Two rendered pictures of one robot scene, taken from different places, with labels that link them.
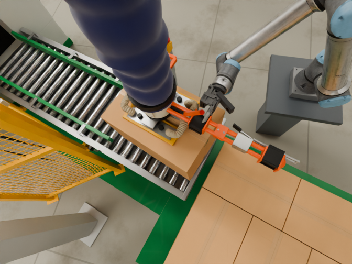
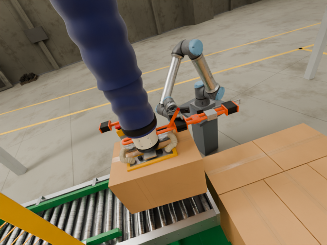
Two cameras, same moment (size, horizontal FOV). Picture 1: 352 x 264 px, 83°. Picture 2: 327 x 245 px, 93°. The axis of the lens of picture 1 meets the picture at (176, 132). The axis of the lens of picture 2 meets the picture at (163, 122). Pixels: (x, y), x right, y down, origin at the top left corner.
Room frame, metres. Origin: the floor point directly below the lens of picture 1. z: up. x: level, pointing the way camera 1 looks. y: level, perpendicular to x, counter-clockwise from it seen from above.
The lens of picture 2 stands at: (-0.14, 0.55, 1.84)
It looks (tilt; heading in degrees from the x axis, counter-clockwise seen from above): 36 degrees down; 313
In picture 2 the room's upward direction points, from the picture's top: 16 degrees counter-clockwise
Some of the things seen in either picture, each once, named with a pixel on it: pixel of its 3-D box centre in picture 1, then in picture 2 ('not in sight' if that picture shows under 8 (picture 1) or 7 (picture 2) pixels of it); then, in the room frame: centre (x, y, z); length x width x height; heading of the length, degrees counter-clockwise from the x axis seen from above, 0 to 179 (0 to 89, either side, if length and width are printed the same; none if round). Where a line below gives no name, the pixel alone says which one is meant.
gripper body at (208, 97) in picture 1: (212, 98); (173, 113); (0.44, -0.22, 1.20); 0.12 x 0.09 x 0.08; 137
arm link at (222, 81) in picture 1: (221, 85); (172, 107); (0.49, -0.28, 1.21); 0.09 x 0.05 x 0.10; 47
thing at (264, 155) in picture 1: (270, 158); (229, 108); (0.08, -0.36, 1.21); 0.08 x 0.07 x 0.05; 45
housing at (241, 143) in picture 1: (241, 143); (210, 114); (0.18, -0.27, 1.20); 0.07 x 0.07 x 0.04; 45
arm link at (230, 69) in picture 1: (228, 73); (169, 103); (0.56, -0.34, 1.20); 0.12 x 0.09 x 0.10; 137
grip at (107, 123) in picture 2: not in sight; (105, 126); (0.91, 0.08, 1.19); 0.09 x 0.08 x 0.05; 135
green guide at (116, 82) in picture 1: (74, 58); (41, 203); (1.52, 0.77, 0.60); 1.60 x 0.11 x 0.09; 47
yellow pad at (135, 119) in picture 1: (151, 122); (150, 155); (0.45, 0.12, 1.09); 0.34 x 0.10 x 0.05; 45
